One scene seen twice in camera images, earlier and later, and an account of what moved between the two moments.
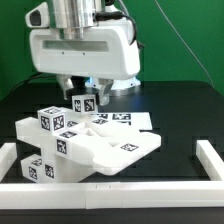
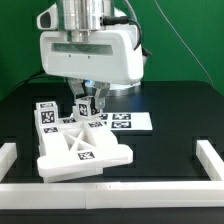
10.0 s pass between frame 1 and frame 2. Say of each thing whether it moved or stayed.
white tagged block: stayed
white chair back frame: moved
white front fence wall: stayed
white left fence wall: stayed
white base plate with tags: stayed
